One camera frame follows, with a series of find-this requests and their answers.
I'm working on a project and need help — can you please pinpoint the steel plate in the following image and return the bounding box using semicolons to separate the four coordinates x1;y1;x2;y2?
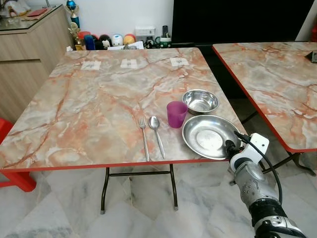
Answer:
182;115;242;161

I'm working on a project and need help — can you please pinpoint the steel bowl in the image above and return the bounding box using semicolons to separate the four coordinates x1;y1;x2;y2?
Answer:
182;89;219;115

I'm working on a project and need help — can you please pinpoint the marble pattern folding table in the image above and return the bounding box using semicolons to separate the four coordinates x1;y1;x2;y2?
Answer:
212;42;317;177
0;47;247;215

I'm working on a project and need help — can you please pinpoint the purple plastic cup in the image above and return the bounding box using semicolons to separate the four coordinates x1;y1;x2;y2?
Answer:
166;101;188;129

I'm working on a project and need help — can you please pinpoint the steel spoon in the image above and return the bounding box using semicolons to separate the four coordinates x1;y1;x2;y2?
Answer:
149;116;166;160

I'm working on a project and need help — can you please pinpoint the steel fork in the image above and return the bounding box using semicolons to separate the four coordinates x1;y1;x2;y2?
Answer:
139;117;150;162

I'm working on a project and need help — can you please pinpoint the white paper label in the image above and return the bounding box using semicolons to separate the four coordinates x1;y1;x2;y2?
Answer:
120;59;138;69
170;58;189;67
82;60;102;70

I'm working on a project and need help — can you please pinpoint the white power box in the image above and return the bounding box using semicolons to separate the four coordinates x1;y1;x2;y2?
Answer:
135;26;156;37

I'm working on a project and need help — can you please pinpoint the orange round toy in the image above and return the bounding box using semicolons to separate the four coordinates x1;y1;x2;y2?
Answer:
123;33;136;45

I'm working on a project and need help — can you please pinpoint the white round toy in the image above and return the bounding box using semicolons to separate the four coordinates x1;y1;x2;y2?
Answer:
111;34;123;47

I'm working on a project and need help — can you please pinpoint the black round toy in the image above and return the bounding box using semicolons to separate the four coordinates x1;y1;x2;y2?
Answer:
99;34;111;49

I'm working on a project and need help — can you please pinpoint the small gold trophy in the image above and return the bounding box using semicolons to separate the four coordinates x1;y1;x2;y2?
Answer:
68;22;85;50

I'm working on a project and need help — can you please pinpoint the blue gold trophy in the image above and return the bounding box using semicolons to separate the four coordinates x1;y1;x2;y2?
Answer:
66;0;81;28

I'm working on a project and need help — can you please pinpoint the light wooden cabinet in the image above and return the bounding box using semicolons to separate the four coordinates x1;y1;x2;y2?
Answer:
0;5;75;124

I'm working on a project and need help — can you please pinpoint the red flat book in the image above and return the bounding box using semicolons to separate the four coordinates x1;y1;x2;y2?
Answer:
26;7;49;18

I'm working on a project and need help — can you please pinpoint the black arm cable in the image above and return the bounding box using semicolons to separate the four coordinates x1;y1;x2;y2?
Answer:
248;139;284;204

